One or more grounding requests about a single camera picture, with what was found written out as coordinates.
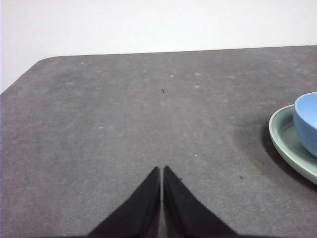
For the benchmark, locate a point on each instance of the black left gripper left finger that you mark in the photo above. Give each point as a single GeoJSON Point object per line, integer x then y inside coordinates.
{"type": "Point", "coordinates": [138, 215]}

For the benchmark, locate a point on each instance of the pale green plate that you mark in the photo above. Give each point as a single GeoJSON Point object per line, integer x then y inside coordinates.
{"type": "Point", "coordinates": [282, 138]}

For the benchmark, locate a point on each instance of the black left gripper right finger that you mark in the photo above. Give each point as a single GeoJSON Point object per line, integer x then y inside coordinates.
{"type": "Point", "coordinates": [185, 213]}

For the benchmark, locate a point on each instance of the blue ribbed bowl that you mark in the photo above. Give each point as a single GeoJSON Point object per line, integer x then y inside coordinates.
{"type": "Point", "coordinates": [307, 121]}

